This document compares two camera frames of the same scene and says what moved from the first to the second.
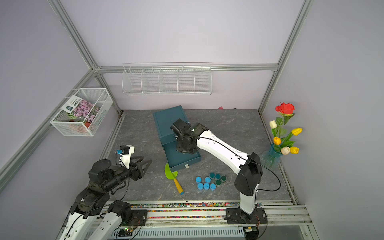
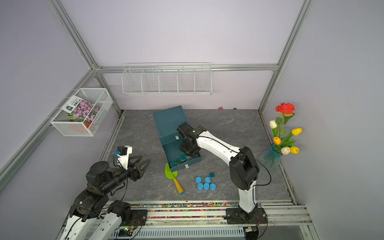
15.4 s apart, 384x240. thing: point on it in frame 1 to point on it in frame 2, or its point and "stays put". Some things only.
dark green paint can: (217, 176) to (212, 175)
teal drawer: (177, 160) stays put
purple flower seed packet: (81, 108) stays put
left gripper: (136, 174) stays put
